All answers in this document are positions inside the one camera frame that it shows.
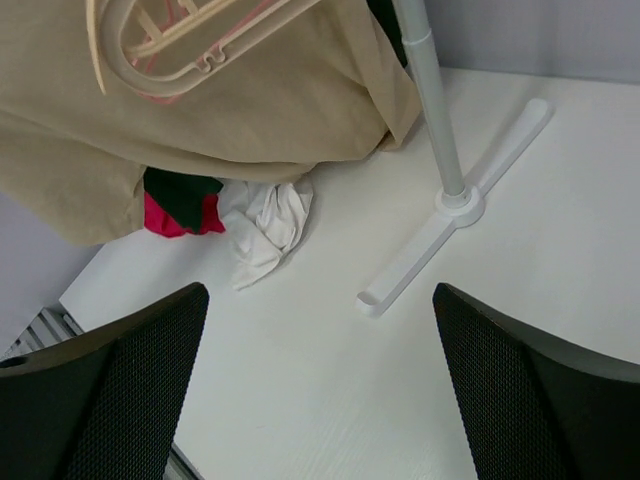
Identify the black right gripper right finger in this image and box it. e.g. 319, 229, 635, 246
433, 283, 639, 479

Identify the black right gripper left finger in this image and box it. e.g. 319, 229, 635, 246
1, 283, 209, 479

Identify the beige t shirt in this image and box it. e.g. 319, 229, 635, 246
1, 1, 421, 245

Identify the red t shirt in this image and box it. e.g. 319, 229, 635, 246
144, 193, 226, 238

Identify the green white raglan shirt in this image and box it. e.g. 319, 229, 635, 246
143, 167, 314, 291

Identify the pink plastic hanger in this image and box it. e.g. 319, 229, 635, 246
124, 1, 246, 100

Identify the beige empty hanger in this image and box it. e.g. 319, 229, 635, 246
84, 0, 317, 101

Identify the white clothes rack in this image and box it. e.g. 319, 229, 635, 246
356, 1, 552, 317

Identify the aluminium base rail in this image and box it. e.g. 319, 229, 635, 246
1, 308, 83, 361

